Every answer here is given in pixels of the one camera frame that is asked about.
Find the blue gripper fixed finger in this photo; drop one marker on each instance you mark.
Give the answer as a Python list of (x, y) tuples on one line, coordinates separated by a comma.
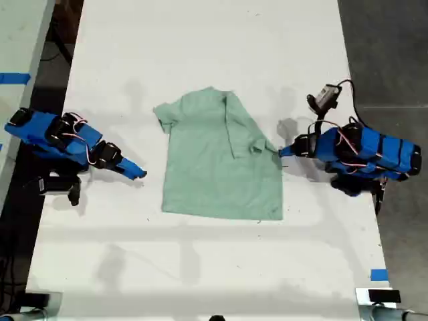
[(288, 148), (133, 166)]

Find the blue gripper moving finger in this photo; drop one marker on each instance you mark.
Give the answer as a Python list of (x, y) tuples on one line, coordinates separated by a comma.
[(128, 173), (288, 154)]

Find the pale green T-shirt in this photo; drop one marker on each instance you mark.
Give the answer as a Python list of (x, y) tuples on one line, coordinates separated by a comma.
[(220, 174)]

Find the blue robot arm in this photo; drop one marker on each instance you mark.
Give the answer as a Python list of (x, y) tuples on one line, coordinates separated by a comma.
[(368, 150), (40, 133)]

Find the long blue tape strip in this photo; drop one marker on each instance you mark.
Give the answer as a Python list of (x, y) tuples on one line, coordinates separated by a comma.
[(13, 78)]

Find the grey side table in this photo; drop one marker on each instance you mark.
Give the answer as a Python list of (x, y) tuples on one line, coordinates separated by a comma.
[(20, 50)]

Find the short blue tape piece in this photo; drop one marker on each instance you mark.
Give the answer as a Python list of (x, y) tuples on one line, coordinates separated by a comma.
[(378, 275)]

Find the small black box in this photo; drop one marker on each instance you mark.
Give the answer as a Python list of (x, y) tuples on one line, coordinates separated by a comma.
[(36, 299), (384, 296)]

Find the round black object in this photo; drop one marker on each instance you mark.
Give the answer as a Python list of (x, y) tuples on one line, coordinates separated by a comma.
[(217, 318)]

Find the grey metal pipe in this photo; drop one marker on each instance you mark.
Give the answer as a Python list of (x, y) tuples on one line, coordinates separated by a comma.
[(391, 313), (23, 316)]

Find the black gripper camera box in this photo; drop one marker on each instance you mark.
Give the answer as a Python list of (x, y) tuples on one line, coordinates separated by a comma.
[(326, 95), (55, 187)]

